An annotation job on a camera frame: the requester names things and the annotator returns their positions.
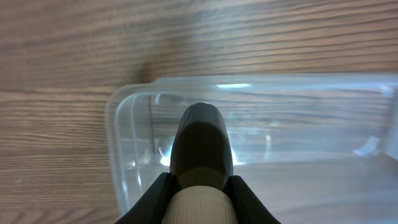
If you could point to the clear plastic container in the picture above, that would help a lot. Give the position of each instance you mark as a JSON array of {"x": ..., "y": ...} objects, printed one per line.
[{"x": 314, "y": 148}]

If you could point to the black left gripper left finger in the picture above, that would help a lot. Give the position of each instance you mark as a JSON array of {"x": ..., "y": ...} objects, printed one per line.
[{"x": 151, "y": 207}]

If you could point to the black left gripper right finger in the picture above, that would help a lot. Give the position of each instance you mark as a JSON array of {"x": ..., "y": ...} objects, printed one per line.
[{"x": 249, "y": 209}]

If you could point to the black bottle white cap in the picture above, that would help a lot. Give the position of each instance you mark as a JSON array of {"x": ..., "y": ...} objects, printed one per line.
[{"x": 201, "y": 159}]

